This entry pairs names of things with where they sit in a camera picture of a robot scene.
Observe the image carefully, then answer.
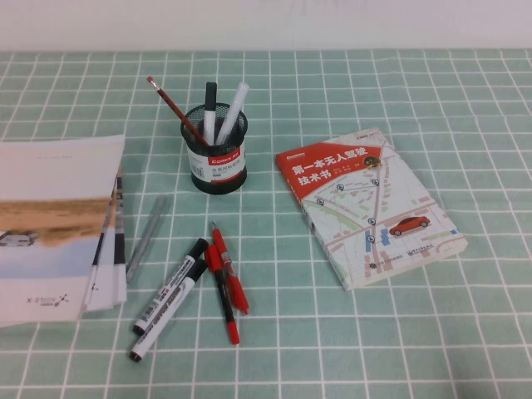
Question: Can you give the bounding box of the red gel pen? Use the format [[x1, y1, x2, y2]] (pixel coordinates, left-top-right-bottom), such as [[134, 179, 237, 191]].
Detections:
[[210, 221, 250, 316]]

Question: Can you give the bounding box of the black mesh pen holder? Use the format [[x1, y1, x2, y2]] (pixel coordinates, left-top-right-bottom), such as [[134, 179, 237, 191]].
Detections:
[[180, 102, 249, 195]]

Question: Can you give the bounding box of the white pen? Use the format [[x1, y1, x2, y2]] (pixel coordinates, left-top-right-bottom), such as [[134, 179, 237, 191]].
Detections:
[[214, 81, 250, 146]]

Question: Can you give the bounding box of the grey translucent pen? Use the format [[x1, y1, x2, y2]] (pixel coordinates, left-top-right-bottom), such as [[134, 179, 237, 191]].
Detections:
[[126, 195, 170, 284]]

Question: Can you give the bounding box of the red and white map book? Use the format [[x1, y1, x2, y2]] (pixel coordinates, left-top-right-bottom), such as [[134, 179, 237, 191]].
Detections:
[[275, 126, 469, 292]]

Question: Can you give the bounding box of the black marker with red cap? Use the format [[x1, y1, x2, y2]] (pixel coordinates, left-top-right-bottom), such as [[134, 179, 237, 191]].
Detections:
[[204, 244, 242, 347]]

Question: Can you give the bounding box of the white marker with black cap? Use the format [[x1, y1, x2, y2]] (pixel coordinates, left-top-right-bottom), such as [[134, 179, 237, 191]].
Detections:
[[202, 81, 219, 145]]

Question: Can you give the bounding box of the black cap whiteboard marker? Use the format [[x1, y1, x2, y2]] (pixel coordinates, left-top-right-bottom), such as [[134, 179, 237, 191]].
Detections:
[[128, 258, 209, 362], [132, 237, 210, 336]]

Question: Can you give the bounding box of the red pencil with eraser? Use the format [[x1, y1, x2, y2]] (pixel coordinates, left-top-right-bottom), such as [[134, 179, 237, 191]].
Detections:
[[146, 76, 210, 146]]

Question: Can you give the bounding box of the black and white striped magazine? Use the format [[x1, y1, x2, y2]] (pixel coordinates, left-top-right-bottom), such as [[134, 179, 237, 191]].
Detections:
[[91, 165, 127, 268]]

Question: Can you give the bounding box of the green checked tablecloth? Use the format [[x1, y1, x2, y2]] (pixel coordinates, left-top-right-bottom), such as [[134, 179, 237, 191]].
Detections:
[[0, 48, 532, 399]]

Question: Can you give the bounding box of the landscape cover magazine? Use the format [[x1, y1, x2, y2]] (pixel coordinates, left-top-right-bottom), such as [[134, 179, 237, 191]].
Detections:
[[0, 133, 126, 328]]

